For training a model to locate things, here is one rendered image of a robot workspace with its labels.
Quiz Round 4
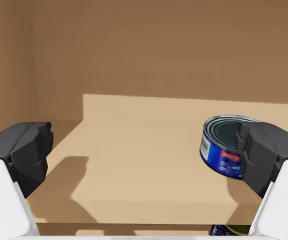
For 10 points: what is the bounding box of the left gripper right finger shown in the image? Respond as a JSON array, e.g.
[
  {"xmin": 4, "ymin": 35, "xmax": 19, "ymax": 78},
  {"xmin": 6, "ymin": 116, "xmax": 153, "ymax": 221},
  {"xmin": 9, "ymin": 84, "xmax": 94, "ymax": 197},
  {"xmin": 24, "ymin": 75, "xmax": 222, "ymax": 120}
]
[{"xmin": 234, "ymin": 121, "xmax": 288, "ymax": 237}]

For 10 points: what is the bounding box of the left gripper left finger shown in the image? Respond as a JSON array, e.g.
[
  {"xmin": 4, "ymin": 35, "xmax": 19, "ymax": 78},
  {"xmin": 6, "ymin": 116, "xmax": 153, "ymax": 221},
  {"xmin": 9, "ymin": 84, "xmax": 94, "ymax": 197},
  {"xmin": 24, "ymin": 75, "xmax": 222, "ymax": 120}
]
[{"xmin": 0, "ymin": 121, "xmax": 55, "ymax": 237}]

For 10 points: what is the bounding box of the pale wooden shelf unit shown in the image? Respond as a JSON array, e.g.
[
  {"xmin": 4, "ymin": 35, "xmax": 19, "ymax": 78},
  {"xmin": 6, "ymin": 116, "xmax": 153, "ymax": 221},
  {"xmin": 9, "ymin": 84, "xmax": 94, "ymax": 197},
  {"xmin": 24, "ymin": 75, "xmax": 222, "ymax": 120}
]
[{"xmin": 0, "ymin": 0, "xmax": 288, "ymax": 237}]

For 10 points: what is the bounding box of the blue flat can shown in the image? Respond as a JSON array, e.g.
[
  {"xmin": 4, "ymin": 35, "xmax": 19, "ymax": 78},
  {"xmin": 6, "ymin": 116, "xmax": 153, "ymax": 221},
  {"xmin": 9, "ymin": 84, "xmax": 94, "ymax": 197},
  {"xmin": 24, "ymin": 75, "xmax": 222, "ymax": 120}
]
[{"xmin": 199, "ymin": 114, "xmax": 263, "ymax": 181}]

